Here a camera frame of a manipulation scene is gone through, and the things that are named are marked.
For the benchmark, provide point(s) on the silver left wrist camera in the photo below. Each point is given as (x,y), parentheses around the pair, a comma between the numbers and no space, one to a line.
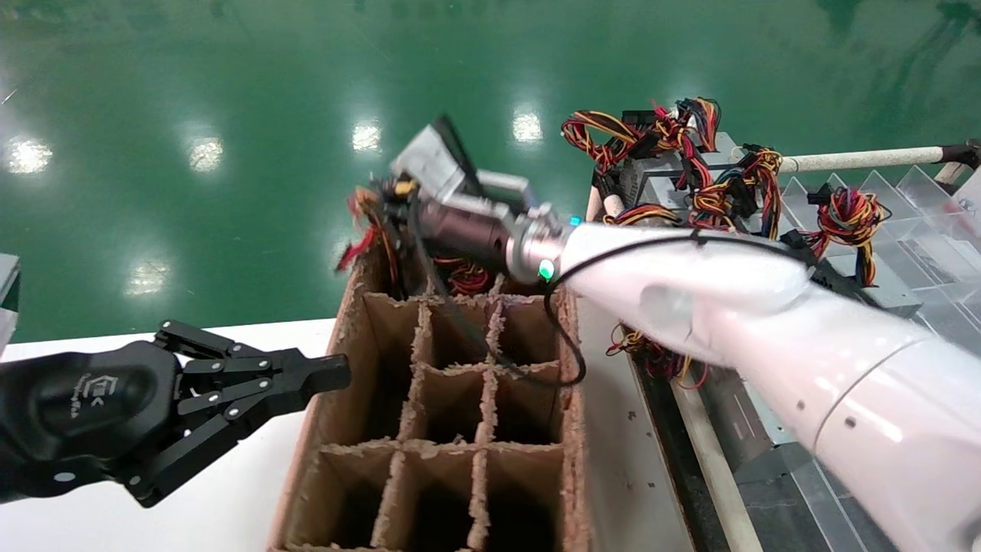
(6,291)

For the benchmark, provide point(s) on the brown cardboard box with dividers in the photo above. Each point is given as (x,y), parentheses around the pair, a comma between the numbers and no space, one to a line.
(360,399)

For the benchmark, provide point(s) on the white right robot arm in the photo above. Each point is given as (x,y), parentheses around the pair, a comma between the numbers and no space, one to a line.
(766,307)

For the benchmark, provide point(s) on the black rack rail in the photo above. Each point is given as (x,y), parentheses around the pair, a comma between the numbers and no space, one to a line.
(674,460)

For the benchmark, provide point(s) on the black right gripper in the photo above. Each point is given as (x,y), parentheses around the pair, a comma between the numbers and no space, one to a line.
(467,230)

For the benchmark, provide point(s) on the black pipe joint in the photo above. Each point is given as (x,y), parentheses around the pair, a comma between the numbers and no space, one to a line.
(966,153)

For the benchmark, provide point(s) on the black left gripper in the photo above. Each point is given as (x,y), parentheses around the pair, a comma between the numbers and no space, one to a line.
(84,406)

